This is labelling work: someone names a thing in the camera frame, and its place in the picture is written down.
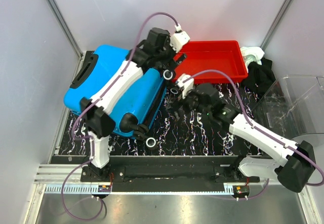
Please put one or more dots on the red plastic bin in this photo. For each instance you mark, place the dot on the red plastic bin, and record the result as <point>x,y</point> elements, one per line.
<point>222,55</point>

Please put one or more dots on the white cloth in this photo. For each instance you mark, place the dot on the white cloth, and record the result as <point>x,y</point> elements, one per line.
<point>252,54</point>

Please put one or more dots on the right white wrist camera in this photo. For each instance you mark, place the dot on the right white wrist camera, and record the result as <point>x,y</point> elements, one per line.
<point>185,82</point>

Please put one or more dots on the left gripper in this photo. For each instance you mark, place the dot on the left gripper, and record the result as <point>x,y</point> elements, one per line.
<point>170,62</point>

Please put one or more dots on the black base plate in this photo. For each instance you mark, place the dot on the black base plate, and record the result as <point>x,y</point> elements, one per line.
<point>174,186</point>

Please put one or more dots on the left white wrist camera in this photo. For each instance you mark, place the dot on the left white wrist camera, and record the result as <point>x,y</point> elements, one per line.
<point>178,40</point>

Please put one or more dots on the clear plastic container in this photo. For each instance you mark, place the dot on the clear plastic container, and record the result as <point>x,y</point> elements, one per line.
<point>293,108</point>

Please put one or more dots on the black cloth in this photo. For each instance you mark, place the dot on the black cloth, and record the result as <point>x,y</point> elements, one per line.
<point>260,77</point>

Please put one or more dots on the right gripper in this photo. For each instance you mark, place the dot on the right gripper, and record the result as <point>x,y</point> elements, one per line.
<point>175,105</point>

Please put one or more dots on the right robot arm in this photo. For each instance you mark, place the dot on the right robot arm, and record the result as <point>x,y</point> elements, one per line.
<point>287,161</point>

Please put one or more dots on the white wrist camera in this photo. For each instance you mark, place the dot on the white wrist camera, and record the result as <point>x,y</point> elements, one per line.
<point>185,82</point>
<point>178,40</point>

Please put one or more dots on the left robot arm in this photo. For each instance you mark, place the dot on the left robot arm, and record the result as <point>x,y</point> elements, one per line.
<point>98,110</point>

